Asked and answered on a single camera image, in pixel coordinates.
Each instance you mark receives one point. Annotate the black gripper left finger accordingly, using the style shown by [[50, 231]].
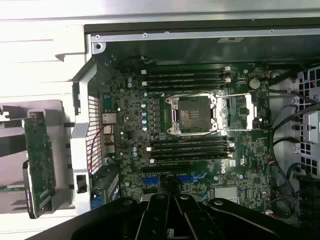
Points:
[[150, 220]]

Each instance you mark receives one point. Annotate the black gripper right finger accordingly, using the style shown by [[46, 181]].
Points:
[[195, 220]]

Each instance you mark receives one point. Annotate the blue expansion slot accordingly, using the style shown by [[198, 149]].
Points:
[[151, 180]]

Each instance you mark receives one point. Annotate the black expansion slot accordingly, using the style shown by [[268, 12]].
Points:
[[167, 167]]

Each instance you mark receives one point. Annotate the black RAM slot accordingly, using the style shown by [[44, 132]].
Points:
[[185, 87], [190, 140], [185, 75], [190, 160], [190, 153], [185, 81], [185, 70], [149, 149]]

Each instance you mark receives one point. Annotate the silver chipset heatsink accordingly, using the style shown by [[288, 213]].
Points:
[[225, 194]]

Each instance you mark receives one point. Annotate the green motherboard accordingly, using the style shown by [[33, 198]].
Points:
[[250, 155]]

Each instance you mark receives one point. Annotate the CPU socket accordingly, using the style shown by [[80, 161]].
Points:
[[193, 113]]

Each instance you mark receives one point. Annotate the silver rear port block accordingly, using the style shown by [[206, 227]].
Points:
[[109, 119]]

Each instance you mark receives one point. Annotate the grey parts rack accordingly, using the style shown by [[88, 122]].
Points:
[[61, 155]]

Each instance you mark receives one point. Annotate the black and silver PC case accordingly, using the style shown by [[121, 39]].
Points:
[[80, 135]]

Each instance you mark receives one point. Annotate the silver socket cover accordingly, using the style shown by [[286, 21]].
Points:
[[248, 112]]

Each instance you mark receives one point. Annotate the silver coin battery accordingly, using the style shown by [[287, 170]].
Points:
[[255, 83]]

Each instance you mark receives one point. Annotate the silver disk bay cage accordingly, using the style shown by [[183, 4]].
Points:
[[311, 125]]

